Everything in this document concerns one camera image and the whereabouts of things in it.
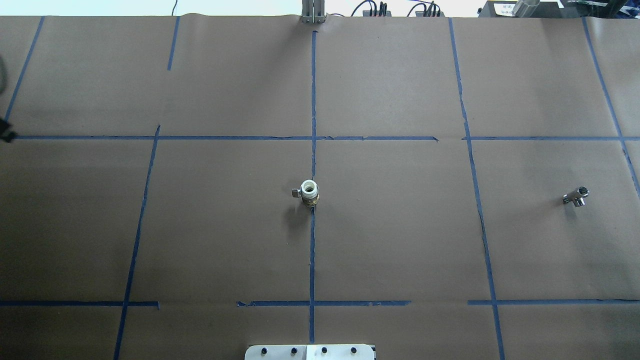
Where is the white brass PPR valve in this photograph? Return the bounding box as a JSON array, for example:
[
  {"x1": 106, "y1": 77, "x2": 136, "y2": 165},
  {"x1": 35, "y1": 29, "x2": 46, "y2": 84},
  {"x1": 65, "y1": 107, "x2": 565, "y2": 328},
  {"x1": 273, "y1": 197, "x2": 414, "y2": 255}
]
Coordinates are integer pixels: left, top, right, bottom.
[{"x1": 291, "y1": 178, "x2": 319, "y2": 208}]

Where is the chrome tee pipe fitting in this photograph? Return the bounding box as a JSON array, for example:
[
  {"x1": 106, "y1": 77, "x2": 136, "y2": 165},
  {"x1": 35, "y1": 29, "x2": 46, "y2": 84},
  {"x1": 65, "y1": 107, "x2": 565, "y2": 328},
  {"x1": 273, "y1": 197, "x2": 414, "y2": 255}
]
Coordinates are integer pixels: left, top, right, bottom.
[{"x1": 562, "y1": 186, "x2": 590, "y2": 208}]

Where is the black box under cylinder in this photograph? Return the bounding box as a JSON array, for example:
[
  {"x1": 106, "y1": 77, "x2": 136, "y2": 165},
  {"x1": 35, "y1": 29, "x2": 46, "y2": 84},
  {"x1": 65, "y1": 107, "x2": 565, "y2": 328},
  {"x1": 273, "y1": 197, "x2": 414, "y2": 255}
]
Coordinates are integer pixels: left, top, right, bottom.
[{"x1": 477, "y1": 0, "x2": 569, "y2": 19}]

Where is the silver metal cylinder weight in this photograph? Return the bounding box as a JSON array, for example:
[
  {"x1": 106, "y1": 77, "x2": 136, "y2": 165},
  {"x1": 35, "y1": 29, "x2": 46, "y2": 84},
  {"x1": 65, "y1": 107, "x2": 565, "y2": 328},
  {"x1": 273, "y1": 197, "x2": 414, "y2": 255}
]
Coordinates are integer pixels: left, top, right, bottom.
[{"x1": 512, "y1": 0, "x2": 541, "y2": 18}]

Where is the aluminium frame post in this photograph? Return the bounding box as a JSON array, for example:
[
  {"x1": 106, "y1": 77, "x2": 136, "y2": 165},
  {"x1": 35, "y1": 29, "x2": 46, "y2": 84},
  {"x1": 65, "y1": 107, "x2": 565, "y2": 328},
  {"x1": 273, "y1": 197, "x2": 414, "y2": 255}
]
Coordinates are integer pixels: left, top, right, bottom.
[{"x1": 301, "y1": 0, "x2": 327, "y2": 24}]

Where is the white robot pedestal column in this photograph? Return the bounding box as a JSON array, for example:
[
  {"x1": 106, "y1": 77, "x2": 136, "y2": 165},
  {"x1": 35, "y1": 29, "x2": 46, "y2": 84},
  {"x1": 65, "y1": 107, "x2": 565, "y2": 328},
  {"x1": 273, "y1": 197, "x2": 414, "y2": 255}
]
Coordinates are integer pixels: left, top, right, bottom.
[{"x1": 244, "y1": 343, "x2": 377, "y2": 360}]

